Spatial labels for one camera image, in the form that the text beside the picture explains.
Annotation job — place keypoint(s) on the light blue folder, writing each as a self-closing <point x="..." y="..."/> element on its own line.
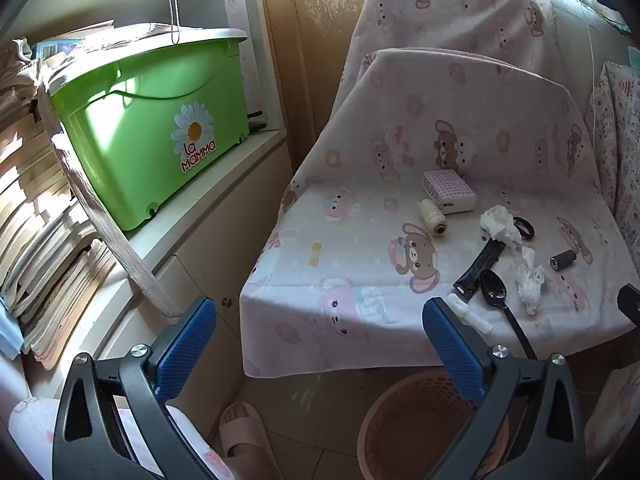
<point x="9" y="330"/>

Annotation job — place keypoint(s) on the white covered furniture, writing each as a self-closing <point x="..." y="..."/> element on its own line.
<point x="570" y="35"/>

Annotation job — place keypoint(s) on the green plastic storage box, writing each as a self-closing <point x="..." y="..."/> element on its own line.
<point x="140" y="125"/>

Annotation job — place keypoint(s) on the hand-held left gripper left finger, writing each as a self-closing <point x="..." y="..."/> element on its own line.
<point x="187" y="345"/>

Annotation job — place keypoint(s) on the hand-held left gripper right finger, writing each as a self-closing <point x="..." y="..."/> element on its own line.
<point x="450" y="345"/>

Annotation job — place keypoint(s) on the tiny white tissue scrap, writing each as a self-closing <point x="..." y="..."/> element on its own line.
<point x="528" y="255"/>

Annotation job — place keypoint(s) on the small white tissue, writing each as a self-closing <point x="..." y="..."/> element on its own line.
<point x="530" y="285"/>

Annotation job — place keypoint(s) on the black plastic spoon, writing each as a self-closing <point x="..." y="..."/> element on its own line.
<point x="495" y="287"/>

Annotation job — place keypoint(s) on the white shelf cabinet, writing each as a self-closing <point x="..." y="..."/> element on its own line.
<point x="200" y="260"/>

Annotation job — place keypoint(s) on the cream thread spool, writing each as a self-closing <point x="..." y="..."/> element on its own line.
<point x="431" y="215"/>

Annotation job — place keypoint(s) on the papers in green box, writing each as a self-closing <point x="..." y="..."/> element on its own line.
<point x="100" y="35"/>

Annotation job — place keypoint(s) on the beige slipper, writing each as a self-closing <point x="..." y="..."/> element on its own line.
<point x="242" y="427"/>

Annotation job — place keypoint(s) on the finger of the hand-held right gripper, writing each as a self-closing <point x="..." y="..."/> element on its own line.
<point x="631" y="300"/>

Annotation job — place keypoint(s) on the pink plastic basket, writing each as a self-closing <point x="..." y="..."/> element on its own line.
<point x="400" y="425"/>

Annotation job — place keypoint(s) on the patchwork printed cloth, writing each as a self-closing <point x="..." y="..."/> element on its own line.
<point x="617" y="135"/>

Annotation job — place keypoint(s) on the bear printed pink blanket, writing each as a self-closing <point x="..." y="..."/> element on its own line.
<point x="360" y="240"/>
<point x="450" y="20"/>

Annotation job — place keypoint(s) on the white plastic piece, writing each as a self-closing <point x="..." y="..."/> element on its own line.
<point x="475" y="317"/>

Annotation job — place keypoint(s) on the large white tissue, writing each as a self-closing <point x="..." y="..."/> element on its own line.
<point x="500" y="225"/>

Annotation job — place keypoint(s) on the small black cylinder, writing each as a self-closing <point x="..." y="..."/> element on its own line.
<point x="562" y="260"/>

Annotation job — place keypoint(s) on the checkered tissue pack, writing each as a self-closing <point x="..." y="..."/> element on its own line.
<point x="445" y="187"/>

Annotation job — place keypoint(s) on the stack of worn books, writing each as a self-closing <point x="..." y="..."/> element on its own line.
<point x="35" y="240"/>

